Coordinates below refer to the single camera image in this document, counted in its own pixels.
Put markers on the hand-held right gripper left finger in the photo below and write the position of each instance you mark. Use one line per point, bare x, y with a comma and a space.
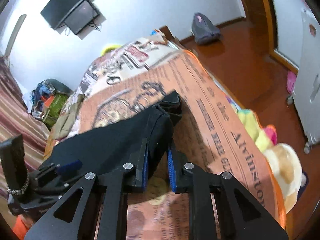
144, 165

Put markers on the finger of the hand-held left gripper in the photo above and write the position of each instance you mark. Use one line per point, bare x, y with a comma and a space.
53, 187
71, 166

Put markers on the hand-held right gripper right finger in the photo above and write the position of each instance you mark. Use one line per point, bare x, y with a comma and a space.
171, 170

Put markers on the black pants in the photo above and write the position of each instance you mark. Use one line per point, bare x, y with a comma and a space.
112, 142

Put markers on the olive green pants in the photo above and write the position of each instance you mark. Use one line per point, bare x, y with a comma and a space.
67, 120

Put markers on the striped red gold curtain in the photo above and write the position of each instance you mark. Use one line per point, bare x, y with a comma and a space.
15, 110

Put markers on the orange bag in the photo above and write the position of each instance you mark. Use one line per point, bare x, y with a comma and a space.
21, 226

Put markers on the green storage bag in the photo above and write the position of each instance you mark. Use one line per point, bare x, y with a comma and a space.
55, 107

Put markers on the orange box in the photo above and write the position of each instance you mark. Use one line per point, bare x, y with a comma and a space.
47, 98

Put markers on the blue patterned bag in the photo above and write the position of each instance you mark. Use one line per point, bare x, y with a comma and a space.
46, 87

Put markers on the grey cushion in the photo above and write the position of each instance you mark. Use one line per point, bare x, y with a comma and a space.
62, 87

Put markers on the newspaper print bed sheet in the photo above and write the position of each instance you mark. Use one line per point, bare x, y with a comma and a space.
200, 92

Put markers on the colourful plush toy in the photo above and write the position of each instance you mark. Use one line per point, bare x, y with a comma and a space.
282, 165

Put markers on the yellow foam tube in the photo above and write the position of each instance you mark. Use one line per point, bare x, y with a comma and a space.
110, 47

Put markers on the grey backpack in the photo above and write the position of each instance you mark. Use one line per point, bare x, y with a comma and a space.
205, 30

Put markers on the pink slipper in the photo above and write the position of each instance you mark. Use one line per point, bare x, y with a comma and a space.
291, 82

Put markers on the white wheeled cabinet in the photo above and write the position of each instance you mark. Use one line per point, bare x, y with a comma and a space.
307, 80

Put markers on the white sliding door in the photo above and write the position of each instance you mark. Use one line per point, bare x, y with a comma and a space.
285, 17

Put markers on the small black wall monitor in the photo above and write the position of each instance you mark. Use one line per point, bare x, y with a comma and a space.
82, 17

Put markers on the large black wall television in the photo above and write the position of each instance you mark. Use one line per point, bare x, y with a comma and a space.
65, 7

